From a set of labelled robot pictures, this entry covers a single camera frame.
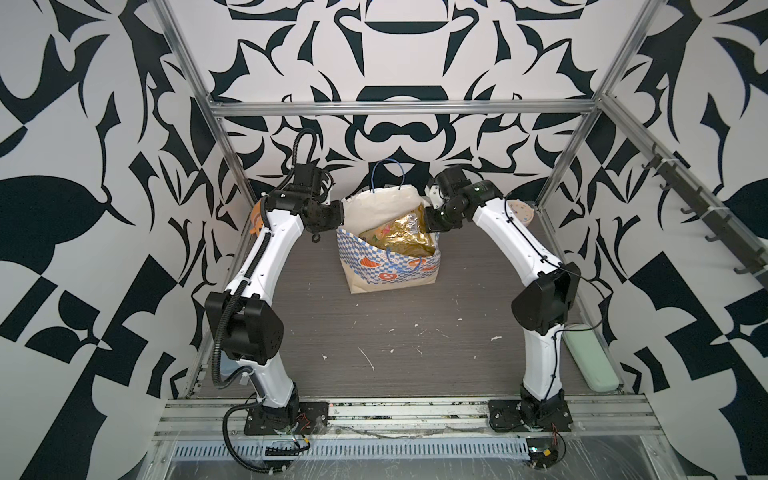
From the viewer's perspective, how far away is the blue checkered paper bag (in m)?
0.77

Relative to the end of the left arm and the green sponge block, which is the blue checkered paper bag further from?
the green sponge block

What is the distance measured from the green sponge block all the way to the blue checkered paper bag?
0.43 metres

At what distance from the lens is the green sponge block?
0.79 m
